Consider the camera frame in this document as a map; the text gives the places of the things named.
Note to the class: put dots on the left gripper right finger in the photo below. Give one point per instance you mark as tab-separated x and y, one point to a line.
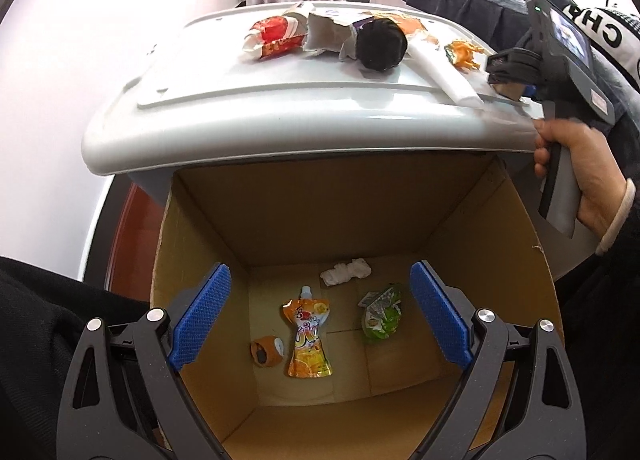
516	398

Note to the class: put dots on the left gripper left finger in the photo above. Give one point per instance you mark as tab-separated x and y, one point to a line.
124	397

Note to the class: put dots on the orange toy dinosaur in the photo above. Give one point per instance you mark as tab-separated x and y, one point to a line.
461	54

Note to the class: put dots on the white foam tube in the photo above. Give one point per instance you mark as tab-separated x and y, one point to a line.
434	64

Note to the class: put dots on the orange plastic bag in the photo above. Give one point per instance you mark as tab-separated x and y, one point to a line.
411	26

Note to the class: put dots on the orange brown sock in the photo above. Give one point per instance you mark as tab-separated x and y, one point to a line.
267	351

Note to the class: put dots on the green snack bag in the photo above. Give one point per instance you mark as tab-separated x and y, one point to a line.
381	313

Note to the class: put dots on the black sock ball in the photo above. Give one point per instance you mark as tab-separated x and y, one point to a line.
380	45

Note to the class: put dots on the orange jelly drink pouch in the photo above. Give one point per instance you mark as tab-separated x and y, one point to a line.
307	315

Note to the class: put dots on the white knotted tissue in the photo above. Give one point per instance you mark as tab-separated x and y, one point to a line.
342	273

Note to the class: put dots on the torn blue white carton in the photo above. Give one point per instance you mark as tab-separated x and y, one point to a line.
337	34

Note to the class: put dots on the red white wrapper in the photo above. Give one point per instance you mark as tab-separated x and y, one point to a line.
274	36

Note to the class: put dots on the beige cylindrical bottle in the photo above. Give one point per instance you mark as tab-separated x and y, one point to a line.
300	11

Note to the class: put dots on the person's right hand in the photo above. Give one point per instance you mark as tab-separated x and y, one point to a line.
597	174

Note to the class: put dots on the black white logo pillow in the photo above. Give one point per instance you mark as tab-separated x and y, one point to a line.
615	34

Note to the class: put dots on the person's black clothing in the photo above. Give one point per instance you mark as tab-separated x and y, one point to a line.
42	318

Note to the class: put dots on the white sleeve cuff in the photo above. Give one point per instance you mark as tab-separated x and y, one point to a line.
609	237

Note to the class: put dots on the cardboard box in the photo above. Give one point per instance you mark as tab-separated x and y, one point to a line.
278	225

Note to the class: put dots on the white plastic bin lid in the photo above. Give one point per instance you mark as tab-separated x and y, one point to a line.
194	98

